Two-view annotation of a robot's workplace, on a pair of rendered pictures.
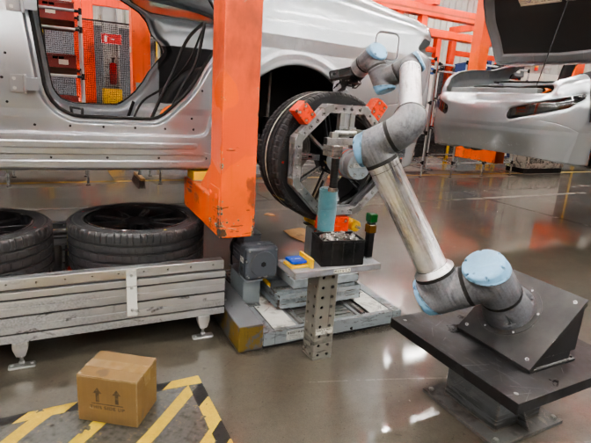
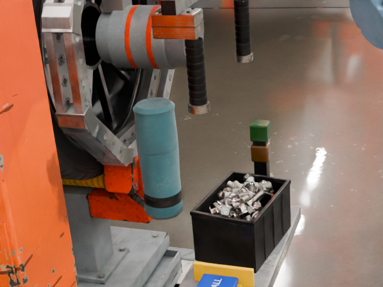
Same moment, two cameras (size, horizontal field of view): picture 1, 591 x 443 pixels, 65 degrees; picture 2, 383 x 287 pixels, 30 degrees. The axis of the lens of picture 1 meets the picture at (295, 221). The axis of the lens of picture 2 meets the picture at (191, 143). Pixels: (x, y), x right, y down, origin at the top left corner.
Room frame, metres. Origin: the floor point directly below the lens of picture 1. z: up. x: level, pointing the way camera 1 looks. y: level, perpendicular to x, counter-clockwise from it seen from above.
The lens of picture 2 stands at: (1.05, 0.76, 1.25)
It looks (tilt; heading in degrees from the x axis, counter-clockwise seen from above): 23 degrees down; 318
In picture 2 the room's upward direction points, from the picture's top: 5 degrees counter-clockwise
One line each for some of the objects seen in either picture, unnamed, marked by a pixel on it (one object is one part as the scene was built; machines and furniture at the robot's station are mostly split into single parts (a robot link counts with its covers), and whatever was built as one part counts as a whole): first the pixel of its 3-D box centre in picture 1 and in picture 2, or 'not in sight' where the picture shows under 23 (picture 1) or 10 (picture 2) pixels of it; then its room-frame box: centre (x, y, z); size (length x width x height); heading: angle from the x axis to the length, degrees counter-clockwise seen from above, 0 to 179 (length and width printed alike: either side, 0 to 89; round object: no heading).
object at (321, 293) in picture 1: (319, 312); not in sight; (1.93, -0.14, 0.21); 0.10 x 0.10 x 0.42; 27
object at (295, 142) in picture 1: (339, 161); (121, 36); (2.31, -0.20, 0.85); 0.54 x 0.07 x 0.54; 117
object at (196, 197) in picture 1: (211, 182); not in sight; (2.35, 0.44, 0.69); 0.52 x 0.17 x 0.35; 27
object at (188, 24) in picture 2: (332, 149); (177, 23); (2.05, -0.14, 0.93); 0.09 x 0.05 x 0.05; 27
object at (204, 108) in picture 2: (334, 173); (196, 73); (2.03, -0.16, 0.83); 0.04 x 0.04 x 0.16
